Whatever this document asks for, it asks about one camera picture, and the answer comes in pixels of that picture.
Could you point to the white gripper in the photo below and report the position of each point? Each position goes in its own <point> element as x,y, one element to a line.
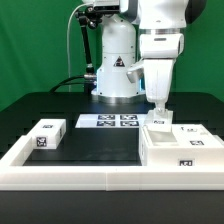
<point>159,54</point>

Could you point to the white cabinet door panel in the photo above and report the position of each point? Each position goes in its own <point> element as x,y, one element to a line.
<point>195,135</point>
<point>157,121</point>

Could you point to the white cabinet box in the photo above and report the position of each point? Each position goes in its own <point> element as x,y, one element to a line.
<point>162,149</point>

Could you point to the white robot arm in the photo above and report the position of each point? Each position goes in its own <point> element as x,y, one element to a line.
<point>123,21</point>

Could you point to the white rectangular block with tags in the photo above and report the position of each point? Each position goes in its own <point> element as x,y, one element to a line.
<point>47,133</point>

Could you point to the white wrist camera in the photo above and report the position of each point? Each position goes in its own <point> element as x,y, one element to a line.
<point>135,72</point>

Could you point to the white flat tag base plate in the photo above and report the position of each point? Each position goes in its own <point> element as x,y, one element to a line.
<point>110,120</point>

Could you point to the black articulated camera mount arm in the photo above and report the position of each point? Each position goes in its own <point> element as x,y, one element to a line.
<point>87,36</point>

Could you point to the white U-shaped boundary frame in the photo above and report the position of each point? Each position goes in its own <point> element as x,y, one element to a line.
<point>15,175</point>

